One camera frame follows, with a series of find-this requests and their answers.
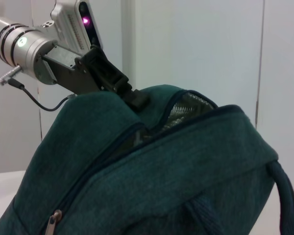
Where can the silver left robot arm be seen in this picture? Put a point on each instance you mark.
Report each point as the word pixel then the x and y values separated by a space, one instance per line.
pixel 17 46

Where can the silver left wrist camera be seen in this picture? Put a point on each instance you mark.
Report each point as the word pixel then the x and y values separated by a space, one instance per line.
pixel 73 27

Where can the teal insulated lunch bag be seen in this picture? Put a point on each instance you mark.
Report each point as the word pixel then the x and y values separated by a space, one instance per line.
pixel 161 171

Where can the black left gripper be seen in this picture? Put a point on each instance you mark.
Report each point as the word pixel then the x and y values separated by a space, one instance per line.
pixel 71 76

